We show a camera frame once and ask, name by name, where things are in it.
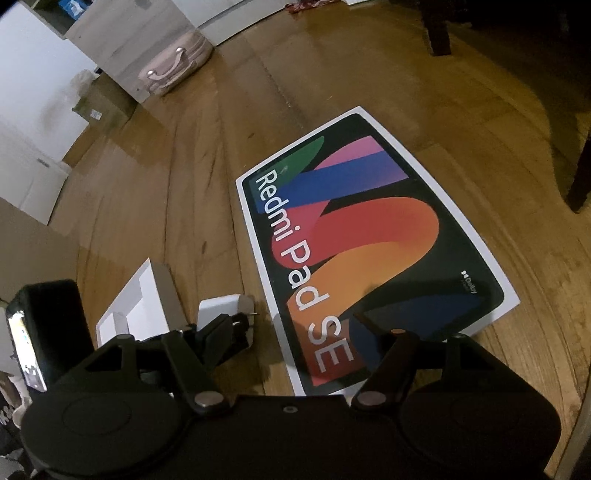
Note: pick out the red cloth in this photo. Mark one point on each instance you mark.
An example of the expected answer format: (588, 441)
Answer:
(302, 5)

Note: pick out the white low cabinet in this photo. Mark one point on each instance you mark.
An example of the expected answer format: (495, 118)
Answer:
(34, 184)

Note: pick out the dark wooden chair leg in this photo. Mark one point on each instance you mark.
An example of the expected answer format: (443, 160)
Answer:
(437, 25)

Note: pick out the small white open box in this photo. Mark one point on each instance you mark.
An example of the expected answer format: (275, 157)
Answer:
(138, 300)

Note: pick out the pink suitcase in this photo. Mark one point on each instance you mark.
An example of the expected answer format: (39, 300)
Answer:
(178, 64)

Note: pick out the white charger plug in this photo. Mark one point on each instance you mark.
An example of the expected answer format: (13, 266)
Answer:
(217, 308)

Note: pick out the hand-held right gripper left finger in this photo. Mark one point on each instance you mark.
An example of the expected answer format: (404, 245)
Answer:
(227, 333)

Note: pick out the blue box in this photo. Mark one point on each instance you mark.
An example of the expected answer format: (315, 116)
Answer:
(71, 6)

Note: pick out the black white printed cloth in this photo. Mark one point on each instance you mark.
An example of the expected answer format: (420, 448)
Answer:
(8, 415)

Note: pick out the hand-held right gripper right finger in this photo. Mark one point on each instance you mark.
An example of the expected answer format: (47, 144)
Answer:
(387, 340)

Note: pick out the colourful tablet box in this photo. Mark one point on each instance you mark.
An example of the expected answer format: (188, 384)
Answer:
(369, 240)

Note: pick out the brown cardboard box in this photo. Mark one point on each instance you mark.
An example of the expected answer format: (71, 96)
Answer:
(99, 105)

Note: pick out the grey wooden cabinet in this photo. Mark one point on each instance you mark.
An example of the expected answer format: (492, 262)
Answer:
(129, 41)

